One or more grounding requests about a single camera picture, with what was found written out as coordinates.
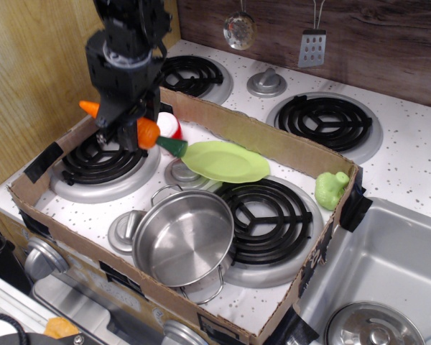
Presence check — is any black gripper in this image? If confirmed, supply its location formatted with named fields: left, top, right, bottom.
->
left=85, top=31, right=164, bottom=152

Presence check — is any orange toy carrot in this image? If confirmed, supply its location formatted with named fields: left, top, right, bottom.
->
left=79, top=100, right=188, bottom=157

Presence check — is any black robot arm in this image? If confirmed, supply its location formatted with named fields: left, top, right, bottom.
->
left=85, top=1, right=172, bottom=151

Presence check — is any light green plastic plate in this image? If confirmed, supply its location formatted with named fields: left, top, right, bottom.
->
left=182, top=141, right=270, bottom=183

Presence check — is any red white toy sushi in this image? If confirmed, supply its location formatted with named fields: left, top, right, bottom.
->
left=157, top=111, right=183, bottom=140

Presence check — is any silver stove knob centre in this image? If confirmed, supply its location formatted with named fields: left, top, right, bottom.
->
left=164, top=159, right=220, bottom=190

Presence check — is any silver stove knob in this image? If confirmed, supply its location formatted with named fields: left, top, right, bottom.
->
left=164, top=159, right=220, bottom=190
left=246, top=68, right=287, bottom=98
left=108, top=210, right=147, bottom=255

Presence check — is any front left stove burner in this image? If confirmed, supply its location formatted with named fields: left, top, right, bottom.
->
left=50, top=132, right=161, bottom=204

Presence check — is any stove burner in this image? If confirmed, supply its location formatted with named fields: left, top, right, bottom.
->
left=266, top=92, right=383, bottom=165
left=161, top=55, right=233, bottom=105
left=211, top=176, right=324, bottom=288
left=50, top=132, right=161, bottom=204

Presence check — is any back left stove burner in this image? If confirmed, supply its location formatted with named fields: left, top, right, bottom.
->
left=161, top=55, right=233, bottom=105

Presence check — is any silver stove knob front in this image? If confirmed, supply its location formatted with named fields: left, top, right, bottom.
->
left=108, top=210, right=147, bottom=255

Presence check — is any stainless steel pot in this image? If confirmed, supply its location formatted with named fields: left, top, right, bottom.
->
left=131, top=185, right=234, bottom=305

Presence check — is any silver stove knob back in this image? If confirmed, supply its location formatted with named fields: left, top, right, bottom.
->
left=246, top=68, right=287, bottom=98

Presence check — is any hanging metal strainer spoon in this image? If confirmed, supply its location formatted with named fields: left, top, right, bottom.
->
left=223, top=0, right=257, bottom=51

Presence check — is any silver oven knob left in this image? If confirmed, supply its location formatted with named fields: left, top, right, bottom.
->
left=24, top=237, right=70, bottom=281

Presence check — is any silver oven knob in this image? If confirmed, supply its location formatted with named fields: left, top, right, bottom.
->
left=24, top=237, right=70, bottom=281
left=162, top=320, right=200, bottom=345

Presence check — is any front right stove burner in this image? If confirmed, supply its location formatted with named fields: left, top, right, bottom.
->
left=211, top=176, right=324, bottom=288

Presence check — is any hanging metal spatula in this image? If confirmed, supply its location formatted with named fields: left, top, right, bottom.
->
left=297, top=1, right=327, bottom=68

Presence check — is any green toy broccoli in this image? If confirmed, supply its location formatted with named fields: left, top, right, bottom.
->
left=315, top=172, right=350, bottom=211

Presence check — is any back right stove burner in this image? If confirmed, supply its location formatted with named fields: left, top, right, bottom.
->
left=266, top=92, right=383, bottom=165

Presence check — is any silver oven knob right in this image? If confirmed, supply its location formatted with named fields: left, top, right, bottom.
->
left=162, top=320, right=200, bottom=345

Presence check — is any orange object bottom left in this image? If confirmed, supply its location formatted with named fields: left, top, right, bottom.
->
left=43, top=317, right=80, bottom=339

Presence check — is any stainless steel sink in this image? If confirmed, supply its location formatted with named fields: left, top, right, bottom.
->
left=299, top=198, right=431, bottom=344

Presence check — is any black cable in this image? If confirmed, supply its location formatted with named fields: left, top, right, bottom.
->
left=0, top=310, right=29, bottom=345

